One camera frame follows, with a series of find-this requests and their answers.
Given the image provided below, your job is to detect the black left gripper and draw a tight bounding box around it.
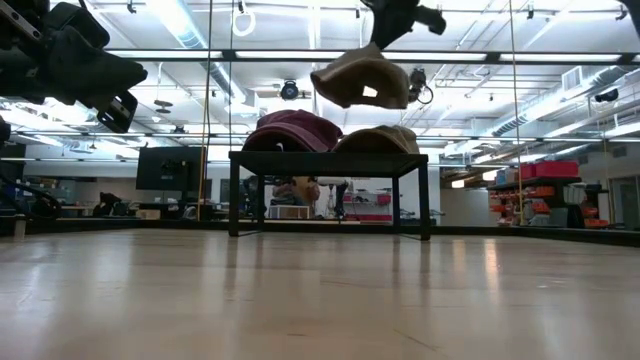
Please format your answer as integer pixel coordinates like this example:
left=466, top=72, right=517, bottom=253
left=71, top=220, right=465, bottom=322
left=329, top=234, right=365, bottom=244
left=0, top=9, right=149, bottom=135

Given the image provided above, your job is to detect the maroon baseball cap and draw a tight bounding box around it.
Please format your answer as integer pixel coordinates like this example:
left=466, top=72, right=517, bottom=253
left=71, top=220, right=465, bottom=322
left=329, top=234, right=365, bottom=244
left=242, top=123, right=326, bottom=153
left=257, top=109, right=344, bottom=151

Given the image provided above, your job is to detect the black mesh rack table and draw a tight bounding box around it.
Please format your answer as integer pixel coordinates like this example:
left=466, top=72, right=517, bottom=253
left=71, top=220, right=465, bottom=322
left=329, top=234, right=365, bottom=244
left=228, top=150, right=431, bottom=242

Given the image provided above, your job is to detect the olive khaki baseball cap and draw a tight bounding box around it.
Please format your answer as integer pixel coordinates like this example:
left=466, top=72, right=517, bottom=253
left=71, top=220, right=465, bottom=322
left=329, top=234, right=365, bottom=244
left=309, top=42, right=411, bottom=111

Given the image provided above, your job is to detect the silver ceiling air duct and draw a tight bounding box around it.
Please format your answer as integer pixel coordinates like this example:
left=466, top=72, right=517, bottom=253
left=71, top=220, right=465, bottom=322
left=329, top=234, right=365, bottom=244
left=492, top=64, right=640, bottom=139

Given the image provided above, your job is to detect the yellow hanging cord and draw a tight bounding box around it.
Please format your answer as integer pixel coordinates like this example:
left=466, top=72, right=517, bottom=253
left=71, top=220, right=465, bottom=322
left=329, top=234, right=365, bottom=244
left=197, top=0, right=215, bottom=222
left=508, top=0, right=524, bottom=226

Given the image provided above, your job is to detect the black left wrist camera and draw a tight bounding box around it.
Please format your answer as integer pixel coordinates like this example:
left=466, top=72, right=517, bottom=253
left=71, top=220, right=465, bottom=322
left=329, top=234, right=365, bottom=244
left=42, top=2, right=112, bottom=51

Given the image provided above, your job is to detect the black camera with cable loop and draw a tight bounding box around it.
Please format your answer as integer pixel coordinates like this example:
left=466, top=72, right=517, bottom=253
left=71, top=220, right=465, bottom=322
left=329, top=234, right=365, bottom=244
left=407, top=68, right=435, bottom=106

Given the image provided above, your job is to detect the black aluminium table frame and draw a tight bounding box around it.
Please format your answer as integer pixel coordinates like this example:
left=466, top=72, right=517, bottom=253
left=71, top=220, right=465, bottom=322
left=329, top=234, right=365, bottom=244
left=0, top=214, right=640, bottom=249

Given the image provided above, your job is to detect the light beige baseball cap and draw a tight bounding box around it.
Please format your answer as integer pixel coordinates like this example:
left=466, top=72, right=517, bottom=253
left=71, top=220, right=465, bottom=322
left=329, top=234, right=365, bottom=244
left=332, top=124, right=421, bottom=154

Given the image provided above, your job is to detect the small shelf with red bins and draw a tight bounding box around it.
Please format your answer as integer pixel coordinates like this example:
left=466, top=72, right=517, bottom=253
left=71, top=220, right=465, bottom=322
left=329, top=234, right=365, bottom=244
left=343, top=192, right=394, bottom=224

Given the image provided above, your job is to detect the white hanging cable loop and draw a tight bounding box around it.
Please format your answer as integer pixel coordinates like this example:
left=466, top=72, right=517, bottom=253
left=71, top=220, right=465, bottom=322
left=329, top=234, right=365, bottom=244
left=231, top=9, right=258, bottom=38

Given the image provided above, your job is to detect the black monitor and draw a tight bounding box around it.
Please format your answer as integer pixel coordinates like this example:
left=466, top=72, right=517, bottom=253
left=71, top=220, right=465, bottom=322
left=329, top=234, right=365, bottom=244
left=135, top=145, right=204, bottom=192

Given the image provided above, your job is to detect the round black overhead camera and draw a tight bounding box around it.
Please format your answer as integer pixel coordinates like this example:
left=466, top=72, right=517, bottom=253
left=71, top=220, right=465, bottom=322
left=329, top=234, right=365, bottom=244
left=278, top=78, right=301, bottom=102

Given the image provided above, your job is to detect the black frame LED light bar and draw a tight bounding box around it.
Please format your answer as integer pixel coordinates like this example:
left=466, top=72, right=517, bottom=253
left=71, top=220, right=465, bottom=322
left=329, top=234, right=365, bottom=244
left=14, top=130, right=640, bottom=145
left=104, top=48, right=640, bottom=65

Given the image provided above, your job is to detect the black shelf with red bins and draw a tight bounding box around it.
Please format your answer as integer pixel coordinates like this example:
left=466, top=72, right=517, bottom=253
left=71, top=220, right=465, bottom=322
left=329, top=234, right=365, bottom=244
left=487, top=159, right=614, bottom=230

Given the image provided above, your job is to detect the person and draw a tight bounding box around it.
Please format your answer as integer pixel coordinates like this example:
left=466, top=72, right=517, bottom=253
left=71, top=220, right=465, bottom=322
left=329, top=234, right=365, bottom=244
left=269, top=175, right=322, bottom=207

